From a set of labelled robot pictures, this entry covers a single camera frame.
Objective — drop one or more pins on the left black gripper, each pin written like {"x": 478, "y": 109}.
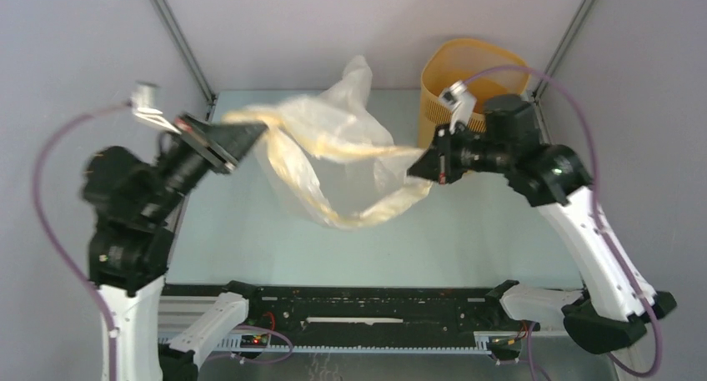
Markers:
{"x": 226, "y": 142}

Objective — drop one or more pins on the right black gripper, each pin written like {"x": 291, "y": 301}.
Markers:
{"x": 437, "y": 163}

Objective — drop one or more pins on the translucent white yellow trash bag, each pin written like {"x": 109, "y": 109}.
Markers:
{"x": 332, "y": 161}

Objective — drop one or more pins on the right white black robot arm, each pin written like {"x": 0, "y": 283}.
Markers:
{"x": 613, "y": 308}

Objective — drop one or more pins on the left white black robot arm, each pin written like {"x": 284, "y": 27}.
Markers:
{"x": 129, "y": 251}

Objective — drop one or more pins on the orange plastic trash bin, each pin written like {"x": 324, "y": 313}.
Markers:
{"x": 458, "y": 60}

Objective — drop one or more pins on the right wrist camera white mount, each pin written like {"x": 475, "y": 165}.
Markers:
{"x": 460, "y": 102}

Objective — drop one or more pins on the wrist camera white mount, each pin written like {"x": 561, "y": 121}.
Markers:
{"x": 144, "y": 105}
{"x": 460, "y": 102}

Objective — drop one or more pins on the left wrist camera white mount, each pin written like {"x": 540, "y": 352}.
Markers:
{"x": 144, "y": 105}

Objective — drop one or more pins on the right aluminium corner post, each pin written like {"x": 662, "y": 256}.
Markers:
{"x": 571, "y": 33}

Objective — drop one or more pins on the aluminium corner post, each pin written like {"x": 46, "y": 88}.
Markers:
{"x": 571, "y": 33}
{"x": 183, "y": 48}

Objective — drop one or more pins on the left aluminium corner post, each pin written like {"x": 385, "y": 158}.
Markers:
{"x": 183, "y": 48}

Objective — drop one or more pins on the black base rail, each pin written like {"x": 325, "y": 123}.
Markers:
{"x": 343, "y": 316}

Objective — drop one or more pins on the white slotted cable duct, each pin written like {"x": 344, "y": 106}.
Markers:
{"x": 233, "y": 343}

